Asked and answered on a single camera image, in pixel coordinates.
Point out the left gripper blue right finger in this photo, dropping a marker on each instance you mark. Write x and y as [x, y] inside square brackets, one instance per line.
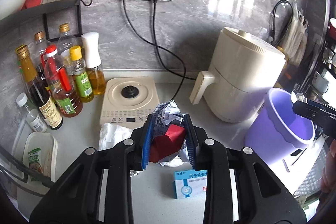
[191, 142]

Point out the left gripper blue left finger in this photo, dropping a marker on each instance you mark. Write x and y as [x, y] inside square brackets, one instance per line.
[147, 134]

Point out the red white wrapper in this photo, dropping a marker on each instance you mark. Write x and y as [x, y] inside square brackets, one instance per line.
[168, 142]

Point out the white plastic bag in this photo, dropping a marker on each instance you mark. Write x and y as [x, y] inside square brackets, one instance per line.
[112, 134]

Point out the black metal kitchen rack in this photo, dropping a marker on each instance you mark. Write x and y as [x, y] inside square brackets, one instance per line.
[14, 20]

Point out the person's right hand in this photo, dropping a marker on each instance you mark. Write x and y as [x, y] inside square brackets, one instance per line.
[329, 171]

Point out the black dish rack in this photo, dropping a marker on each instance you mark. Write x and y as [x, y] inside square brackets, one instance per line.
[323, 60]

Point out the white enamel pot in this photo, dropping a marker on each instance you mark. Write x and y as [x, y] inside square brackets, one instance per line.
[320, 83]

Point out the purple plastic bucket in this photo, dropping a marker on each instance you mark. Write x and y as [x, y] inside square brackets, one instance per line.
[277, 131]

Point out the blue white medicine box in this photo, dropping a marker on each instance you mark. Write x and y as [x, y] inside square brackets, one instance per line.
[189, 183]

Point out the cream induction cooker base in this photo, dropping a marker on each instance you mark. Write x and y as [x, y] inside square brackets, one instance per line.
[128, 101]

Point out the hanging white bags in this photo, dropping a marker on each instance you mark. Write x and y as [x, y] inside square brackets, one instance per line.
[295, 40]

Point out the cream air fryer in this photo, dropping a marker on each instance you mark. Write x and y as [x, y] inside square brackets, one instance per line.
[242, 69]

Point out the yellow cap green label bottle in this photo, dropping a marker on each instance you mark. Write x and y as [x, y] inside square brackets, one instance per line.
[81, 77]

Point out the red cap vinegar bottle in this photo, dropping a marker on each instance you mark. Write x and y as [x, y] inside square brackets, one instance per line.
[61, 84]

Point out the white plastic tray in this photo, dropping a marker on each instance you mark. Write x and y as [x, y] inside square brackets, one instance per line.
[49, 147]

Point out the dark soy sauce bottle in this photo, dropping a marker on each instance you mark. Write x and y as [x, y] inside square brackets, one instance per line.
[37, 91]

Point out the green packet in tray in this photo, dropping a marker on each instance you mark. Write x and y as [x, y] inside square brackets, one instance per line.
[34, 158]

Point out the small white cap bottle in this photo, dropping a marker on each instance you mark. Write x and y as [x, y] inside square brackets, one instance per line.
[31, 113]

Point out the white top oil sprayer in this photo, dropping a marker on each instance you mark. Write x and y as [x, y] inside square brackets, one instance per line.
[93, 62]

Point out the gold cap clear bottle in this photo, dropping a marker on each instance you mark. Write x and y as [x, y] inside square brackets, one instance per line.
[66, 39]

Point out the gold cap rear bottle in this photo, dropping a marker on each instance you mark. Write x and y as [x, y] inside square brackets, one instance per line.
[39, 55]

